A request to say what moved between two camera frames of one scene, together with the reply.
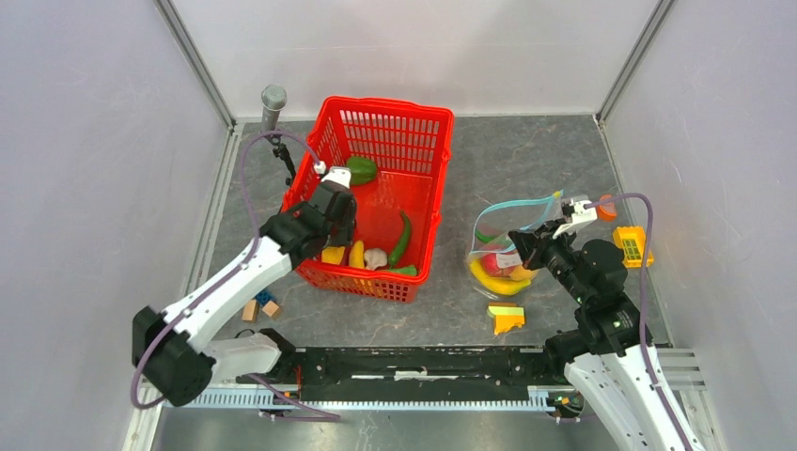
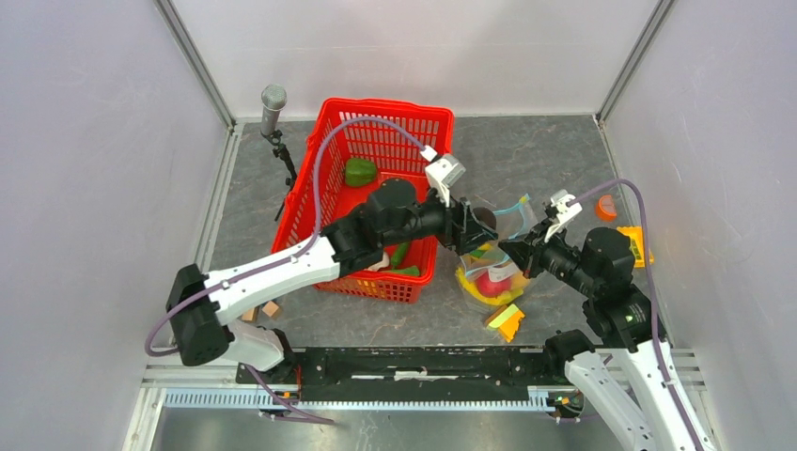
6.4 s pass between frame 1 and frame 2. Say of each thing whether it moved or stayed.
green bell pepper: stayed
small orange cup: stayed
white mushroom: stayed
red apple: moved
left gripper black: moved
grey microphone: stayed
